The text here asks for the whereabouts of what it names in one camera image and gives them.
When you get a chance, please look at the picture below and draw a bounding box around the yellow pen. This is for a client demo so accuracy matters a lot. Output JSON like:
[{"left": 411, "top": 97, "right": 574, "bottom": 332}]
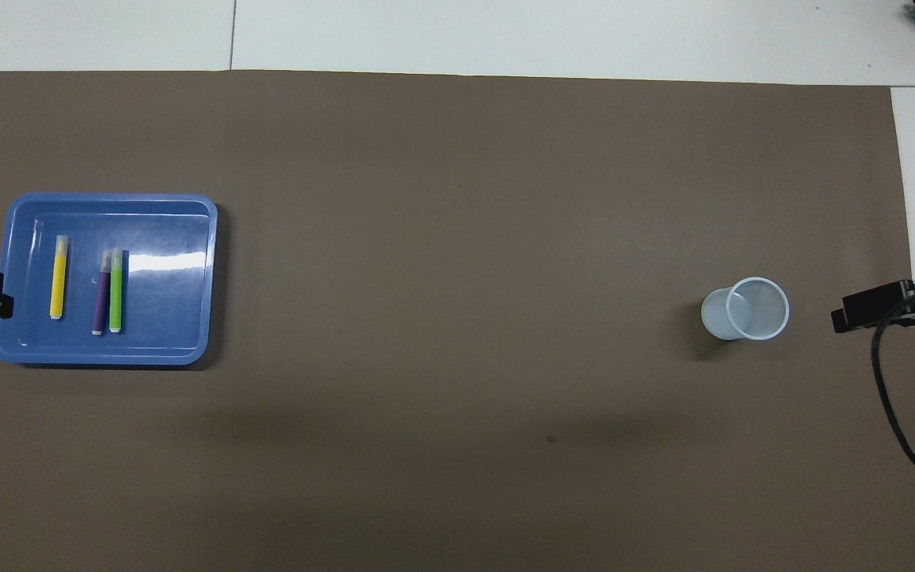
[{"left": 49, "top": 235, "right": 71, "bottom": 320}]

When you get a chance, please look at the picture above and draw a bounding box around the purple pen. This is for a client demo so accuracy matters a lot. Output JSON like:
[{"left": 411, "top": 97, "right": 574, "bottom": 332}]
[{"left": 91, "top": 251, "right": 113, "bottom": 336}]

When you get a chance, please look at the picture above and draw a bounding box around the green pen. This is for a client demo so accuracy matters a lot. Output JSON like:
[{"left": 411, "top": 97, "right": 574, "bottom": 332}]
[{"left": 109, "top": 249, "right": 129, "bottom": 333}]

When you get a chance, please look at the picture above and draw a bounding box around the blue plastic tray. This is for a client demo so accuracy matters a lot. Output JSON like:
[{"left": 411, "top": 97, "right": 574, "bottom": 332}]
[{"left": 0, "top": 192, "right": 218, "bottom": 367}]

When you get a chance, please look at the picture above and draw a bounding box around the clear plastic cup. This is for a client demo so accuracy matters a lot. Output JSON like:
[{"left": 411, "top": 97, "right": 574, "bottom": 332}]
[{"left": 701, "top": 276, "right": 790, "bottom": 342}]

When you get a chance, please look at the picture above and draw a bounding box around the brown table mat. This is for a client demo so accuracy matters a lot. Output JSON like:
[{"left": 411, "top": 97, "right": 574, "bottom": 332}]
[{"left": 0, "top": 70, "right": 915, "bottom": 572}]

